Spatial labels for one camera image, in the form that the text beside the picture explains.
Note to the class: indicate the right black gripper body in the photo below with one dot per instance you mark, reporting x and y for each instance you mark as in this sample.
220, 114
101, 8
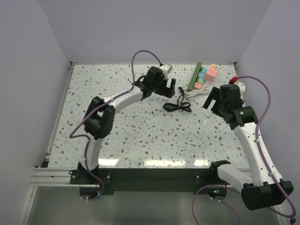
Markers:
223, 107

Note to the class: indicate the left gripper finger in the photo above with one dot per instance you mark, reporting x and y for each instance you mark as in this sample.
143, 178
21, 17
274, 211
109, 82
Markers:
170, 91
168, 83

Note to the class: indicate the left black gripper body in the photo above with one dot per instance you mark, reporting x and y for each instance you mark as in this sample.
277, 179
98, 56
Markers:
158, 87

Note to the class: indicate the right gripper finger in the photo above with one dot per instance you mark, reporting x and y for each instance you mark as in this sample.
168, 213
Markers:
216, 107
214, 95

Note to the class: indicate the green power strip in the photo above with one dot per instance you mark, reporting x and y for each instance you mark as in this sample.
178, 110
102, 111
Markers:
194, 76

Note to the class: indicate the teal plug cube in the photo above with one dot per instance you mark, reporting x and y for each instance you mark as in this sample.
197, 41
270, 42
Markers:
203, 70

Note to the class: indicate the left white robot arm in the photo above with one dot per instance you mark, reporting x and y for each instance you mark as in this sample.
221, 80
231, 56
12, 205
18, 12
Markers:
98, 120

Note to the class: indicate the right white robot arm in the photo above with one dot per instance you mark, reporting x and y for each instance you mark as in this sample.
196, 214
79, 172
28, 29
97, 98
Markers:
265, 186

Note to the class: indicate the salmon plug cube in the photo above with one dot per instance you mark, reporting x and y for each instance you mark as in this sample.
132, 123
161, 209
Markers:
197, 86

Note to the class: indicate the green plug cube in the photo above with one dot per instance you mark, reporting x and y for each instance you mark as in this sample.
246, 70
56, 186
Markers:
200, 80

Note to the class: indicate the blue plug cube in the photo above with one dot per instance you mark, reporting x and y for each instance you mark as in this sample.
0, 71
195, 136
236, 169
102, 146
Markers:
202, 75

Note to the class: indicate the pink cube charger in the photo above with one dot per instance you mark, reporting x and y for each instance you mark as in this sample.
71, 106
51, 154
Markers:
211, 73

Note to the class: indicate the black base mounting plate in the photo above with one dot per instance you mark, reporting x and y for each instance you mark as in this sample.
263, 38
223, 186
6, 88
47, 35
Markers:
107, 181

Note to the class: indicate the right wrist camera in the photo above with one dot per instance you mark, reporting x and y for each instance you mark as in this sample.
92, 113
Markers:
241, 85

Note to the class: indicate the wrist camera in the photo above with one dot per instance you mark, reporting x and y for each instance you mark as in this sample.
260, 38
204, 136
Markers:
166, 69
241, 85

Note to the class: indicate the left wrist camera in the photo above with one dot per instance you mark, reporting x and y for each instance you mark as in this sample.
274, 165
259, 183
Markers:
166, 69

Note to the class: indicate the aluminium frame rail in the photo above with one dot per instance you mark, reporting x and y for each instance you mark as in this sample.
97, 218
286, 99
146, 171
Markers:
44, 176

